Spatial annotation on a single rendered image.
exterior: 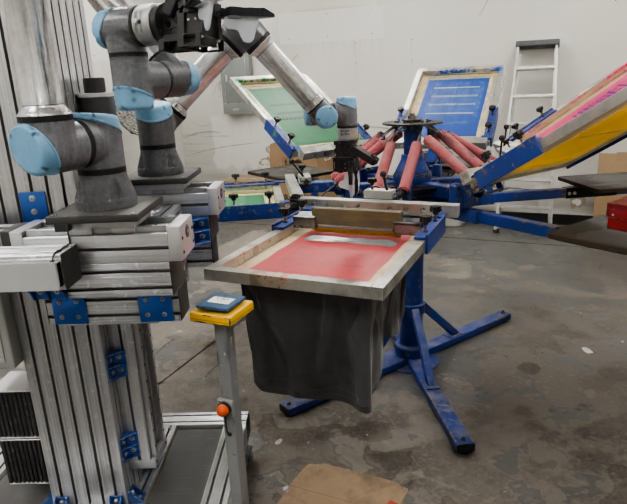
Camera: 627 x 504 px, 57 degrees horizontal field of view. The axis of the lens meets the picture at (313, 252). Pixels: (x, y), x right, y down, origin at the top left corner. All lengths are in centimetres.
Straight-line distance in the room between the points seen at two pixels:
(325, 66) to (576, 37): 250
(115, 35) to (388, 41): 533
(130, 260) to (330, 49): 534
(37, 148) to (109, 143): 19
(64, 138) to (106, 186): 16
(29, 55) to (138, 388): 105
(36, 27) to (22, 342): 95
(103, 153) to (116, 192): 10
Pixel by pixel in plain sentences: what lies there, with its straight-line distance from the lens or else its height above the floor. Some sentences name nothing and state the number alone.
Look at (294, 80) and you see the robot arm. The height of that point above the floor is 154.
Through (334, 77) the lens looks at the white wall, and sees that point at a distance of 662.
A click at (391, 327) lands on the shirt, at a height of 71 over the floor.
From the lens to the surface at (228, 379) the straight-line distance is 170.
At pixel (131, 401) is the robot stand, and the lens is 202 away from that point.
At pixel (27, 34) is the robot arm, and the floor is 166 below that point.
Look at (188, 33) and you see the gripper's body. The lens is 111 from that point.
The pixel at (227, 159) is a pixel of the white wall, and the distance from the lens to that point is 735.
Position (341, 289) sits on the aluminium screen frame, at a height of 97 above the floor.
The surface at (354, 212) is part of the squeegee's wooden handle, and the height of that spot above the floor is 105.
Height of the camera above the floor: 156
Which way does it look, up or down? 17 degrees down
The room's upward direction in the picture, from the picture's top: 3 degrees counter-clockwise
